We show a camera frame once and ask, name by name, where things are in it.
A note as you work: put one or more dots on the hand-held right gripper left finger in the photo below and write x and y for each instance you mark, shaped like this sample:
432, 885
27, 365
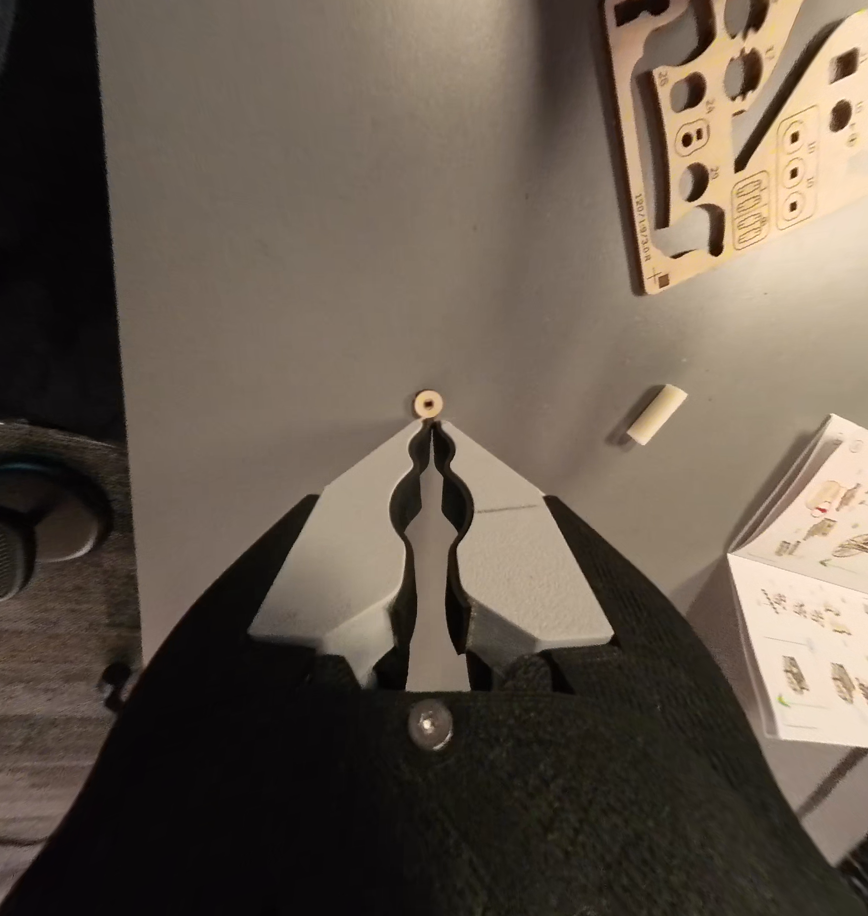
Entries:
333, 565

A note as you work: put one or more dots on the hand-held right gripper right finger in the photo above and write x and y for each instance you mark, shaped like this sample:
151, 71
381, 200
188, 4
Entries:
527, 565

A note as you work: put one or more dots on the small round wooden washer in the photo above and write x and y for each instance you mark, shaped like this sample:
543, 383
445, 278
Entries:
427, 403

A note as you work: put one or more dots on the wooden model parts sheet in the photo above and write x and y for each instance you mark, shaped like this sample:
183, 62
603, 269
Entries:
698, 107

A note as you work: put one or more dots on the white wax stick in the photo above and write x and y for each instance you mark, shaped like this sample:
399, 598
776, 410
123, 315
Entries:
655, 415

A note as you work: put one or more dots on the instruction booklet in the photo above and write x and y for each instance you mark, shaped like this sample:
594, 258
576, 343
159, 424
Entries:
820, 615

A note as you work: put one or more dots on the dark rounded device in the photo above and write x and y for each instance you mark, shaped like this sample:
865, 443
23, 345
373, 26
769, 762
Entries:
26, 529

